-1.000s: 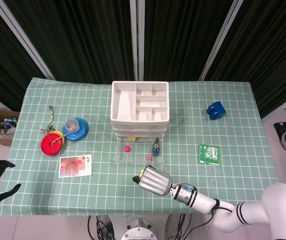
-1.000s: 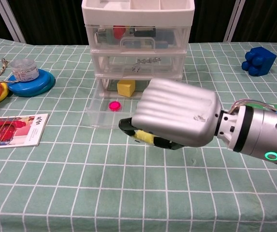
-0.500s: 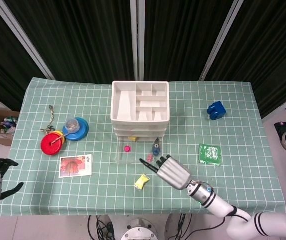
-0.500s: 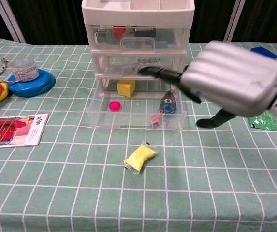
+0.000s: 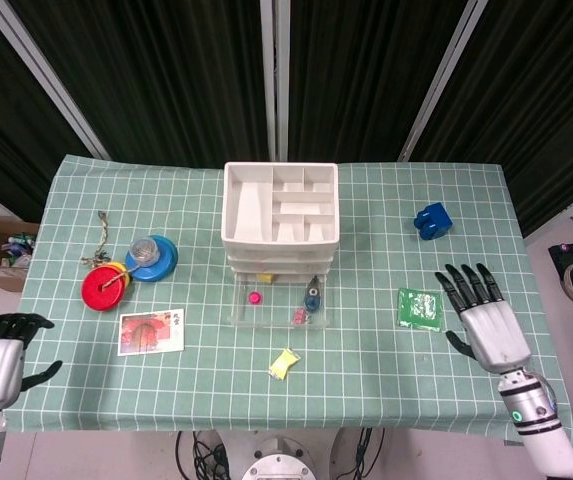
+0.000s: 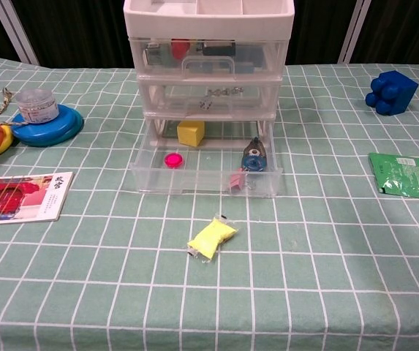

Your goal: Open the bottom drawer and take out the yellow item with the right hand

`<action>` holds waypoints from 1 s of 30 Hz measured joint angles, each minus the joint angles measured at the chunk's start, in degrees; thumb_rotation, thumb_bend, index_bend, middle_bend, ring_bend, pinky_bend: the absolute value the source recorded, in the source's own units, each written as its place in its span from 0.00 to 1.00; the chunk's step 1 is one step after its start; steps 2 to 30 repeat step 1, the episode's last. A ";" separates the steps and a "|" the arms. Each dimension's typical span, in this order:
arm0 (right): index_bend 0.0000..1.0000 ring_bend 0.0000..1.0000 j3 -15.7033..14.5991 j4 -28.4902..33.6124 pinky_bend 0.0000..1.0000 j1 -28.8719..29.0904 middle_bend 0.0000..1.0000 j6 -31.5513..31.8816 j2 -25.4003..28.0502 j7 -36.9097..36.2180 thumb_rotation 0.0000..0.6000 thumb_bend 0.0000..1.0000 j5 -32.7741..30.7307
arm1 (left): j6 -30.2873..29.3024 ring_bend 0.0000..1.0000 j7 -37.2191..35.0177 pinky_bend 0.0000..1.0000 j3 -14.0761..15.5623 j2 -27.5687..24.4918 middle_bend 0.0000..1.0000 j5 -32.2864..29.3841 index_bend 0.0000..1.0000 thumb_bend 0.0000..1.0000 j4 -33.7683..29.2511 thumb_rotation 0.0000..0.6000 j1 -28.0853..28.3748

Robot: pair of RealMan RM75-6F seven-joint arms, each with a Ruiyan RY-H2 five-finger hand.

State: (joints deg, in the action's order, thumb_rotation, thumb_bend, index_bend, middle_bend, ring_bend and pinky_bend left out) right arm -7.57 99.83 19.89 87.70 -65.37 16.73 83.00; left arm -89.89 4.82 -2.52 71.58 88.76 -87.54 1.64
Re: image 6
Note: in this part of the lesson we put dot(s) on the clear drawer with yellow cube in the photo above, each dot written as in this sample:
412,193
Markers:
154,175

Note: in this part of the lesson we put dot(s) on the yellow snack packet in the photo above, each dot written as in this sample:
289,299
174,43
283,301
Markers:
213,237

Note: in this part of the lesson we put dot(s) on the clear drawer with red object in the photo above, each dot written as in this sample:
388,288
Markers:
264,58

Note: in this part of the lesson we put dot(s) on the green foil packet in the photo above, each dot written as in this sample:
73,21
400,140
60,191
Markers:
403,175

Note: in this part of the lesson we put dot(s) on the pink binder clip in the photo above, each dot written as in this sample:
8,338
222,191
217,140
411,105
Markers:
236,181

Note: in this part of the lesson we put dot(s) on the pink round button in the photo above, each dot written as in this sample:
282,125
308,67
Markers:
174,160

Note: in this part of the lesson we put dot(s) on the yellow cube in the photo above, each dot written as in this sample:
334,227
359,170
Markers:
191,133

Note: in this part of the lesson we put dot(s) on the blue correction tape dispenser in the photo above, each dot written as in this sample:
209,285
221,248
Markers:
254,159

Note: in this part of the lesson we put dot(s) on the small dice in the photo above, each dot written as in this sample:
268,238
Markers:
205,104

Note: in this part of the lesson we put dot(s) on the green checked tablecloth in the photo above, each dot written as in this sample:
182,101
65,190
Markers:
209,292

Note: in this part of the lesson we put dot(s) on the black rectangular item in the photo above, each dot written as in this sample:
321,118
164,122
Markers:
218,48

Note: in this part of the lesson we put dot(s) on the red rounded object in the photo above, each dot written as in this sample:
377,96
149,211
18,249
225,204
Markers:
180,48

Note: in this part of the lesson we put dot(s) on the green circuit board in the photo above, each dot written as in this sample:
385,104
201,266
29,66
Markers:
156,55

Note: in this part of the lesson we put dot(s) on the teal plastic disc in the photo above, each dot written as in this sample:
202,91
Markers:
74,133

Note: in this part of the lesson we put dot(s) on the blue plastic disc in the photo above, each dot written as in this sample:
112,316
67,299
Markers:
63,120

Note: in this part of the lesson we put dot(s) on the clear plastic jar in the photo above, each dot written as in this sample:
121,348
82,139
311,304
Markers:
37,106

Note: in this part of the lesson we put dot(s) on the postcard with red picture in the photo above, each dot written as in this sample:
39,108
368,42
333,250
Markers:
15,199

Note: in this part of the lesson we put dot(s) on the yellow plastic disc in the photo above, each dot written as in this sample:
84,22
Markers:
8,139

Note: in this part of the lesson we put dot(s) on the blue toy building block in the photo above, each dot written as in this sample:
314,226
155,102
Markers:
395,91

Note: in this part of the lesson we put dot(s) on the white drawer cabinet frame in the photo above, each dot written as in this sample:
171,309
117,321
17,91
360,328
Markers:
209,18

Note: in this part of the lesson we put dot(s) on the grey frame pole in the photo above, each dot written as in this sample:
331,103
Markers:
19,33
353,33

